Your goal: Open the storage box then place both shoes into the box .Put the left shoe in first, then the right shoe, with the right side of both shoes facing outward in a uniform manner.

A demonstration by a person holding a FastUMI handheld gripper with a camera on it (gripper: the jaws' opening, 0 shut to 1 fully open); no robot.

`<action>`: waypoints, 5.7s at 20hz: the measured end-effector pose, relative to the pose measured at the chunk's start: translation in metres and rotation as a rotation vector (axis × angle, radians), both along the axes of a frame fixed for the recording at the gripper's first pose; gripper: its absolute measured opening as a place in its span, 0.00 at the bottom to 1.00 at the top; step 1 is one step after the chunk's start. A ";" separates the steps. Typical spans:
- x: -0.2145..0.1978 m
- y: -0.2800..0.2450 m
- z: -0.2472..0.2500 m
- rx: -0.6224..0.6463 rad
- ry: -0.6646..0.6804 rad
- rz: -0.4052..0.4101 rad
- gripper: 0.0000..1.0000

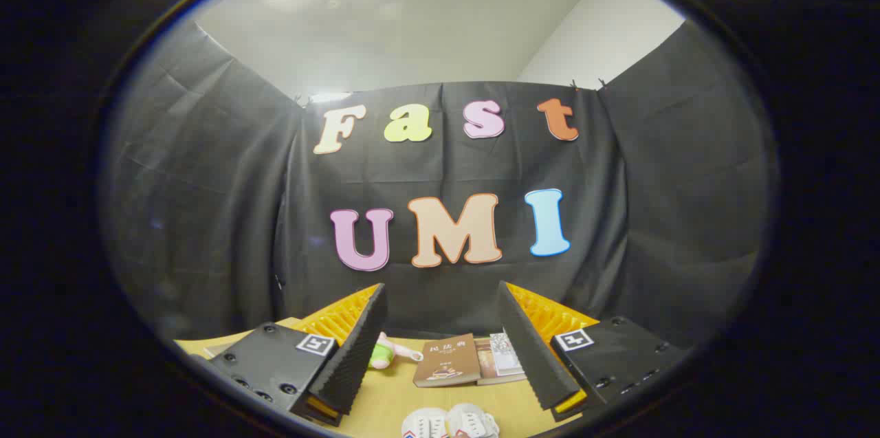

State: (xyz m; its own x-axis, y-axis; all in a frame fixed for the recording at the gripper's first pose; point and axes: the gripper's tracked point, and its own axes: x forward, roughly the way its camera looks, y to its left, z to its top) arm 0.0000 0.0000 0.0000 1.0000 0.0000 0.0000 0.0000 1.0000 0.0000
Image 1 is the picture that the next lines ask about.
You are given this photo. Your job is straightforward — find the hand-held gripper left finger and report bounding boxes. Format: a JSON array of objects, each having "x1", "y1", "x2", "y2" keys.
[{"x1": 206, "y1": 283, "x2": 388, "y2": 427}]

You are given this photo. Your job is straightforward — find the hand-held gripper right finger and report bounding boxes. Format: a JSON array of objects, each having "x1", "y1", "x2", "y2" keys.
[{"x1": 496, "y1": 281, "x2": 688, "y2": 423}]

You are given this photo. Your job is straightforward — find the white canvas shoe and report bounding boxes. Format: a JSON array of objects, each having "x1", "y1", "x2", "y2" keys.
[
  {"x1": 402, "y1": 408, "x2": 449, "y2": 438},
  {"x1": 445, "y1": 403, "x2": 501, "y2": 438}
]

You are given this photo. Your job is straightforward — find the green and pink plush toy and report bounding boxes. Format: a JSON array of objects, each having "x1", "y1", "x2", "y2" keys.
[{"x1": 369, "y1": 332, "x2": 424, "y2": 370}]

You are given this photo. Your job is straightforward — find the thick brown book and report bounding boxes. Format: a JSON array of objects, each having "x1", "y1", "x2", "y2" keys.
[{"x1": 474, "y1": 338, "x2": 527, "y2": 385}]

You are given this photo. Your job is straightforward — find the brown cover book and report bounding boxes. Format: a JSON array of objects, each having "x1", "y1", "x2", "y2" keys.
[{"x1": 412, "y1": 333, "x2": 482, "y2": 388}]

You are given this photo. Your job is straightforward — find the black backdrop cloth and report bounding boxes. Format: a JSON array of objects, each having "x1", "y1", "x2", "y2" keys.
[{"x1": 103, "y1": 19, "x2": 778, "y2": 356}]

